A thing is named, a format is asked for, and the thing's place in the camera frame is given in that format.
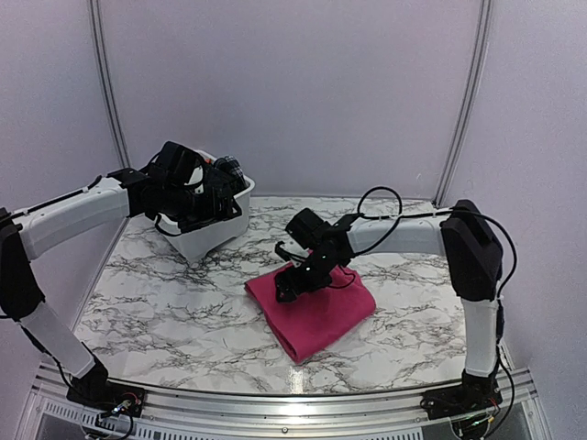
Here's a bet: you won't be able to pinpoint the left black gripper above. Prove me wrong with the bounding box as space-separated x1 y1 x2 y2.
160 182 242 233

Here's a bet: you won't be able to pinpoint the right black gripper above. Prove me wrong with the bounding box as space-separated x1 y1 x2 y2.
278 249 343 302

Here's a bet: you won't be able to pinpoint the aluminium wall post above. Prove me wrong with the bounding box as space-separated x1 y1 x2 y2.
432 0 494 207
87 0 131 168

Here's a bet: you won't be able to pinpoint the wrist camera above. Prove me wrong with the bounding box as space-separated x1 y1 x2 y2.
285 208 327 249
155 141 204 186

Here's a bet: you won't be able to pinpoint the aluminium front rail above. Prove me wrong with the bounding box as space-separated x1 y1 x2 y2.
16 365 551 439

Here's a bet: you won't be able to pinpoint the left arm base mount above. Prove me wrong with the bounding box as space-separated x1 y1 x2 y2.
67 378 146 417

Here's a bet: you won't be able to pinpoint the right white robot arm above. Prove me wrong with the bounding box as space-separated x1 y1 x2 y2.
274 200 504 411

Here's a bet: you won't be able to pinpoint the right aluminium wall post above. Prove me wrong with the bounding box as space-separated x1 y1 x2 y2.
432 0 494 207

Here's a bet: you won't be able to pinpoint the left aluminium wall post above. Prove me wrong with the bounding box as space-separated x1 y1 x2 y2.
87 0 131 168

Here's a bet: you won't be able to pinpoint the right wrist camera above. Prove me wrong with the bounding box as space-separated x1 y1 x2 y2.
285 208 327 249

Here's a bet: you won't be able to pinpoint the plaid grey garment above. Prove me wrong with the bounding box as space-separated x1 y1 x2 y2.
214 156 244 181

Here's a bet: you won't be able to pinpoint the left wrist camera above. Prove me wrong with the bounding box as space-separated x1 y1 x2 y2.
155 141 204 186

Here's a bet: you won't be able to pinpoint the magenta pink trousers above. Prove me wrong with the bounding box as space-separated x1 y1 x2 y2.
245 264 376 364

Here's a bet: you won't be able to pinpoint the white plastic laundry bin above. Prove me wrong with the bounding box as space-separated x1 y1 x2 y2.
149 150 254 262

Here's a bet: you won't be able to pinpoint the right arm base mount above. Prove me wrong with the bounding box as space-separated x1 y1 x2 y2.
420 384 503 420

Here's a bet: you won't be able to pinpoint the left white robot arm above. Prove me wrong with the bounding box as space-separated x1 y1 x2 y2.
1 169 242 408

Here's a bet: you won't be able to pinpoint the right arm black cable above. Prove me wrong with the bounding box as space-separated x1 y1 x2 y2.
357 185 517 299

